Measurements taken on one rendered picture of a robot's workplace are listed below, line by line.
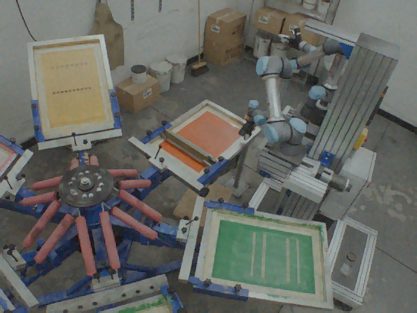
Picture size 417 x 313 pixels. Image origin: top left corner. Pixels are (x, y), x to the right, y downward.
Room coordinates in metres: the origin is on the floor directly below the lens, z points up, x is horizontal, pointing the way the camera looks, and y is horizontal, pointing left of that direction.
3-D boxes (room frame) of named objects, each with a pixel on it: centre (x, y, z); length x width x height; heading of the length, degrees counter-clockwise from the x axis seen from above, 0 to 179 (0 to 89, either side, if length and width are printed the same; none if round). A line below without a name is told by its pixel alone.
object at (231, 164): (1.87, -0.12, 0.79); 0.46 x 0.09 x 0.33; 148
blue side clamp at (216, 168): (1.57, -0.05, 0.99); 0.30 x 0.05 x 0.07; 148
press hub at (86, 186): (1.03, 0.62, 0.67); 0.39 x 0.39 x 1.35
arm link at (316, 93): (2.09, -0.73, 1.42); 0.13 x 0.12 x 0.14; 130
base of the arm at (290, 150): (1.63, -0.53, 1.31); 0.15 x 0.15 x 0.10
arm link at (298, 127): (1.63, -0.52, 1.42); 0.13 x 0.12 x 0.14; 112
